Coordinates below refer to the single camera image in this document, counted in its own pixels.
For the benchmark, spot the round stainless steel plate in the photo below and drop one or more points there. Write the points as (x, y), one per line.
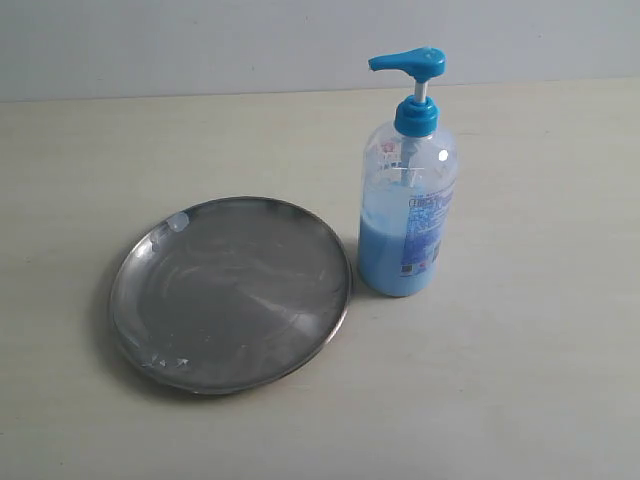
(229, 295)

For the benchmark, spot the blue soap pump bottle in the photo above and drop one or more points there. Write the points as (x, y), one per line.
(410, 166)

